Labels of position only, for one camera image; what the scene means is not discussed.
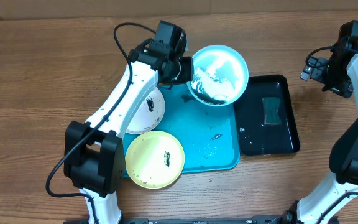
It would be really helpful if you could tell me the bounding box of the light blue plate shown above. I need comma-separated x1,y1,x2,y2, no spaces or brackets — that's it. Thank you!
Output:
187,45,249,106

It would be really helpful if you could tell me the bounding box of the pink speckled plate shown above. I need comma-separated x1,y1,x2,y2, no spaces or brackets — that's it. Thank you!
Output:
126,88,165,134

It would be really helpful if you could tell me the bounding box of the green scouring sponge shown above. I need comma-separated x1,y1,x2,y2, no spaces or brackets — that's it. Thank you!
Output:
262,97,282,125

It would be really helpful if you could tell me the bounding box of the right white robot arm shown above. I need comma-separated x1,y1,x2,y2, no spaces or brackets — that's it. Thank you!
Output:
272,36,358,223

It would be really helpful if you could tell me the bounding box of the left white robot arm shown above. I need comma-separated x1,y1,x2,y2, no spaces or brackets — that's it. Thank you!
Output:
61,37,193,223

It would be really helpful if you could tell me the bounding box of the teal plastic tray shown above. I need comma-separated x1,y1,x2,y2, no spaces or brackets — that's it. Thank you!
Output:
144,85,240,174

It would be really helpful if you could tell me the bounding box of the black water tray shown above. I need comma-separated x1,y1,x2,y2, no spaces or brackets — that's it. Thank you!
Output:
234,75,301,156

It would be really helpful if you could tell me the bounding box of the yellow plate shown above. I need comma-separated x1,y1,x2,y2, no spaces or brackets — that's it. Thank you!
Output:
126,131,185,189

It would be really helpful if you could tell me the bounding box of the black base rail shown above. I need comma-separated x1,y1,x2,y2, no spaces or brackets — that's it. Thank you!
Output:
63,215,340,224

